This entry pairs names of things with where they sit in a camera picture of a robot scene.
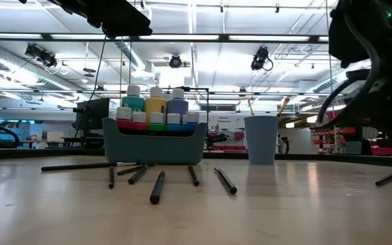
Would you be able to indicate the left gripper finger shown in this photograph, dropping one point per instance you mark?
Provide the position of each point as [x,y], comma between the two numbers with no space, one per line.
[121,18]

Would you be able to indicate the black paintbrush orange tip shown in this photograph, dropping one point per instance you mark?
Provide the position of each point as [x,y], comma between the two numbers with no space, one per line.
[193,175]
[388,179]

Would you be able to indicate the large yellow paint bottle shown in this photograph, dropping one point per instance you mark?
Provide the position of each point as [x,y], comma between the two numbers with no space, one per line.
[156,102]

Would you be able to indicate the large violet-blue paint bottle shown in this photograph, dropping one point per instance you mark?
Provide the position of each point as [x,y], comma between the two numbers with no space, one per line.
[178,103]

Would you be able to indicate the small teal paint bottle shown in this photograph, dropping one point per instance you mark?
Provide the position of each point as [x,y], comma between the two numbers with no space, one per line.
[173,122]

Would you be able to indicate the small blue paint bottle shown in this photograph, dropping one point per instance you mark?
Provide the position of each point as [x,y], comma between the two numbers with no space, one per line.
[203,117]
[192,120]

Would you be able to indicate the thin brown paintbrush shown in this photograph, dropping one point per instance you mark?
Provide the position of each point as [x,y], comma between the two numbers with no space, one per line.
[129,169]

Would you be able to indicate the plain black paintbrush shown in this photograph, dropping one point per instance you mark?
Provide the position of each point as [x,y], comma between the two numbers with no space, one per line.
[157,187]

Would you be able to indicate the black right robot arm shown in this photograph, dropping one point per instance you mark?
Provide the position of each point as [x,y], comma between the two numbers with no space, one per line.
[362,34]

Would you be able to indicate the red storage bin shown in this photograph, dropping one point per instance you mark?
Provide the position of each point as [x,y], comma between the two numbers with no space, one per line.
[384,151]

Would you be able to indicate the black spotlights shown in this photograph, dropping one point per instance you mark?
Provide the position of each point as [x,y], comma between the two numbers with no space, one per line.
[41,56]

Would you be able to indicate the black monitor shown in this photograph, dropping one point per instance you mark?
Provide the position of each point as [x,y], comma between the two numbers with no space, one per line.
[94,114]

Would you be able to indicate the person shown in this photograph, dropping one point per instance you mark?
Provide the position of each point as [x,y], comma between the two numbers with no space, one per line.
[286,144]

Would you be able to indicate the teal plastic bin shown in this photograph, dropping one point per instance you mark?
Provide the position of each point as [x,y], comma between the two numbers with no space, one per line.
[153,148]

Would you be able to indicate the white box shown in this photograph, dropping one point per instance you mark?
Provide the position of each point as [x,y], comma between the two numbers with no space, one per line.
[53,136]

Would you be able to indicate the blue plastic cup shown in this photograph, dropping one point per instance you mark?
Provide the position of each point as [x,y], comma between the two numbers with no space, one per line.
[261,139]

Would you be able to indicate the black hanging camera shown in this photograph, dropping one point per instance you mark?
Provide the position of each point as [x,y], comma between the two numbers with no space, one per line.
[260,58]
[175,61]

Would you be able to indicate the black horizontal frame bar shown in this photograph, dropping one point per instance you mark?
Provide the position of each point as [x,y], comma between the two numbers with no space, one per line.
[223,37]

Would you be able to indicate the silver ceiling duct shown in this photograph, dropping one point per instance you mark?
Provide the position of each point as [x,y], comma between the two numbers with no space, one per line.
[19,73]

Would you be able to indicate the white wall sign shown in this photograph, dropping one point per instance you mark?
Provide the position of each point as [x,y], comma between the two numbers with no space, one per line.
[228,119]

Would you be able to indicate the black tripod camera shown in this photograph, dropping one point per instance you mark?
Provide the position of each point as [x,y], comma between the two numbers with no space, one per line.
[218,137]

